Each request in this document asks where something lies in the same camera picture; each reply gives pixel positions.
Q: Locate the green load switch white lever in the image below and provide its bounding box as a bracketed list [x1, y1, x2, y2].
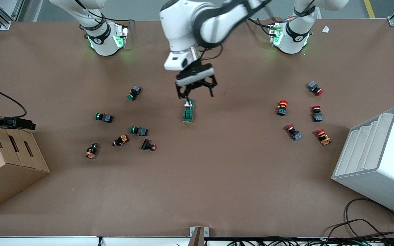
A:
[183, 98, 195, 123]

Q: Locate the brown cardboard slotted box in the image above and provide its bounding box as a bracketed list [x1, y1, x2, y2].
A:
[0, 127, 51, 215]

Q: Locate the green push button blue base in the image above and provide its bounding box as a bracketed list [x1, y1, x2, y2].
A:
[95, 112, 114, 124]
[130, 125, 149, 137]
[127, 85, 142, 101]

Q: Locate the black push button orange base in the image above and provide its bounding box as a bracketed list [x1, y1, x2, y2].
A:
[112, 134, 130, 147]
[84, 142, 100, 160]

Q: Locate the red mushroom button black base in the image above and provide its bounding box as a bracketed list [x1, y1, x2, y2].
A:
[276, 99, 289, 117]

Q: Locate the brown paper table cover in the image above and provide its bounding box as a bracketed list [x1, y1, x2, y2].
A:
[0, 18, 394, 238]

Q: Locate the red push button blue base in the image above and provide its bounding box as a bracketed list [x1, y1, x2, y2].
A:
[307, 81, 324, 97]
[285, 124, 303, 141]
[311, 105, 324, 123]

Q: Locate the red mushroom button orange base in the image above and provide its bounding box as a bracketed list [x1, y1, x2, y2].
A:
[315, 128, 332, 146]

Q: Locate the white stepped organizer box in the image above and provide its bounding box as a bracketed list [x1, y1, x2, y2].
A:
[331, 105, 394, 220]

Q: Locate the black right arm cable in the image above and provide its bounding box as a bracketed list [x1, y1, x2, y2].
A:
[0, 87, 27, 119]

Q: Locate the black switch with red tip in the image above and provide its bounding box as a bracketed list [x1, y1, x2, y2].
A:
[141, 138, 158, 152]

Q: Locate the metal bracket at table edge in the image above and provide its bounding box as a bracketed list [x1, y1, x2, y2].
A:
[189, 226, 210, 246]

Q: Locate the black cable bundle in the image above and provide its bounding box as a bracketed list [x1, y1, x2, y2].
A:
[218, 236, 394, 246]

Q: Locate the black looping floor cable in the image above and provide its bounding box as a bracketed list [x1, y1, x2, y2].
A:
[324, 198, 394, 241]

